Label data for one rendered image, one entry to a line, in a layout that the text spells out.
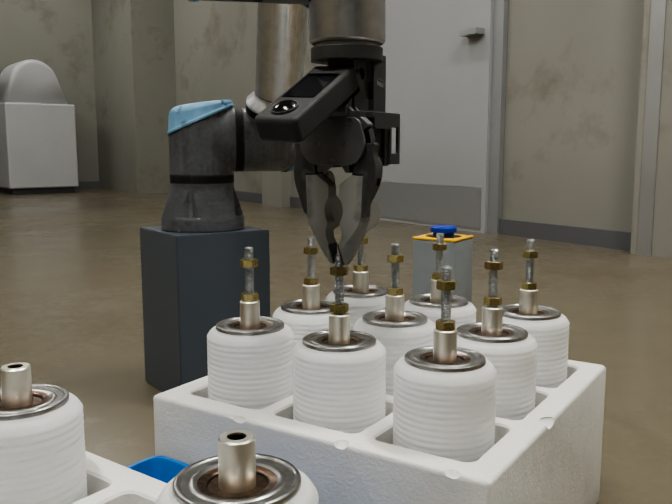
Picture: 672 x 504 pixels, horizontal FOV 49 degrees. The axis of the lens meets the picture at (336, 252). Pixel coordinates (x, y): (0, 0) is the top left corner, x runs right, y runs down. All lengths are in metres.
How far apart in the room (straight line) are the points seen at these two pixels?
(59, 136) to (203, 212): 6.42
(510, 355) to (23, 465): 0.46
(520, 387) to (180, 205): 0.75
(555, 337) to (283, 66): 0.66
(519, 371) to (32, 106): 7.07
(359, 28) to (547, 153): 3.05
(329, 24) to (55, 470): 0.45
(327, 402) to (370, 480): 0.09
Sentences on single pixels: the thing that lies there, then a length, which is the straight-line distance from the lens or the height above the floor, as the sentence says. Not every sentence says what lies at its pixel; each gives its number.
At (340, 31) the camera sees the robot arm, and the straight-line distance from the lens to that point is 0.72.
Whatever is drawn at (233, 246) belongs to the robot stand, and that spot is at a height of 0.27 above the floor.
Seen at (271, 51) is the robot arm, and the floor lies 0.61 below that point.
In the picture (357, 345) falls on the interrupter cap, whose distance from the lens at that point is 0.74.
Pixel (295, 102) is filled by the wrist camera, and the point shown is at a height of 0.49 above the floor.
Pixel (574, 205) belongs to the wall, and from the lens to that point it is 3.64.
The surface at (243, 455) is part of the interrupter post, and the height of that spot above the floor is 0.27.
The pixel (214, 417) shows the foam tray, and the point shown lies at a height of 0.17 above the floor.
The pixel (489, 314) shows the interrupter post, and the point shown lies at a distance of 0.80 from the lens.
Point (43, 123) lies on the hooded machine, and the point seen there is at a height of 0.67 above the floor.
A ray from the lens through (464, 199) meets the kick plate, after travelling 4.04.
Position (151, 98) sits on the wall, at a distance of 7.43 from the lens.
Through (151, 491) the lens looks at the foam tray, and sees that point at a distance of 0.63.
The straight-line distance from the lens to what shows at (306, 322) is 0.88.
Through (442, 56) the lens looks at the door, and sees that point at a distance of 4.21.
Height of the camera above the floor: 0.45
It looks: 8 degrees down
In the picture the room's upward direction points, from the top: straight up
